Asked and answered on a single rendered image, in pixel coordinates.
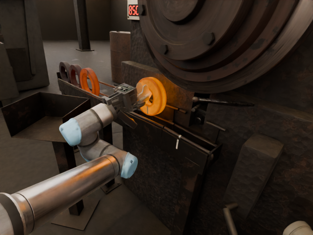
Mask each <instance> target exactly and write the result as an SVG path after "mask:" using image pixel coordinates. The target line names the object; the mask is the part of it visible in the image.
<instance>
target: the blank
mask: <svg viewBox="0 0 313 235"><path fill-rule="evenodd" d="M139 83H141V84H142V86H144V85H147V86H148V88H149V90H150V91H151V93H152V95H153V103H151V102H150V101H148V102H147V103H146V104H145V105H144V106H143V107H141V108H140V109H141V110H142V112H143V113H145V114H146V115H149V116H153V115H156V114H159V113H161V112H162V111H163V110H164V108H165V106H166V101H167V96H166V91H165V88H164V86H163V85H162V83H161V82H160V81H159V80H158V79H156V78H154V77H146V78H143V79H141V80H140V81H139Z"/></svg>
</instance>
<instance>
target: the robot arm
mask: <svg viewBox="0 0 313 235"><path fill-rule="evenodd" d="M113 91H114V94H112V95H110V96H108V97H106V96H103V97H101V98H102V101H103V103H100V104H98V105H96V106H95V107H93V108H91V109H89V110H87V111H85V112H83V113H82V114H80V115H78V116H76V117H74V118H71V119H70V120H68V121H67V122H65V123H64V124H62V125H61V126H60V127H59V130H60V132H61V134H62V136H63V137H64V138H65V140H66V141H67V143H68V144H69V145H70V146H75V145H77V147H78V148H79V150H80V153H81V155H82V157H83V158H84V159H85V160H86V161H87V163H84V164H82V165H80V166H77V167H75V168H72V169H70V170H68V171H65V172H63V173H60V174H58V175H56V176H54V177H52V178H49V179H47V180H44V181H42V182H40V183H37V184H35V185H32V186H30V187H28V188H25V189H23V190H20V191H18V192H16V193H14V194H11V195H10V194H7V193H0V235H28V234H30V233H32V232H33V231H35V230H36V229H37V228H39V227H40V226H42V225H43V224H45V223H47V222H48V221H50V220H51V219H53V218H54V217H56V216H57V215H59V214H60V213H62V212H63V211H65V210H66V209H68V208H70V207H71V206H73V205H74V204H76V203H77V202H79V201H80V200H82V199H83V198H85V197H86V196H88V195H89V194H91V193H92V192H94V191H95V190H97V189H99V188H100V187H102V186H103V185H105V184H106V183H108V182H109V181H111V180H112V179H114V178H115V177H117V176H118V175H120V176H121V177H124V178H126V179H128V178H130V177H131V176H132V175H133V173H134V172H135V170H136V167H137V164H138V160H137V157H135V156H134V155H132V154H130V153H129V152H126V151H124V150H122V149H120V148H118V147H116V146H114V145H112V144H110V143H108V142H106V141H104V140H101V139H100V138H99V135H98V133H97V131H99V130H100V129H102V128H104V127H105V126H107V125H109V124H110V123H112V122H113V121H114V120H115V119H117V118H119V119H120V120H122V121H123V122H124V123H125V124H126V126H127V127H131V128H133V129H135V128H136V126H137V123H136V122H135V121H134V119H132V118H129V117H128V116H127V115H126V114H125V113H123V112H122V111H124V112H126V113H127V112H132V111H135V110H137V109H139V108H141V107H143V106H144V105H145V104H146V103H147V102H148V101H149V99H150V97H151V95H152V93H151V91H150V90H149V88H148V86H147V85H144V86H142V84H141V83H137V85H136V88H135V87H132V86H130V85H127V84H125V83H123V84H121V85H119V86H117V87H115V88H113Z"/></svg>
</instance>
